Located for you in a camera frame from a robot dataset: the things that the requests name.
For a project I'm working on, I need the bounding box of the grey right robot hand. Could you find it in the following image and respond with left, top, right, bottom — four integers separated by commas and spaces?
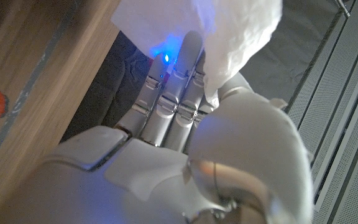
0, 30, 315, 224

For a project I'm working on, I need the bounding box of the white cloth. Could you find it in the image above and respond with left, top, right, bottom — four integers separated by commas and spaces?
110, 0, 283, 108

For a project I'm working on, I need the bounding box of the black backdrop stand pole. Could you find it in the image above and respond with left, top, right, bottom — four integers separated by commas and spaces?
284, 0, 352, 113

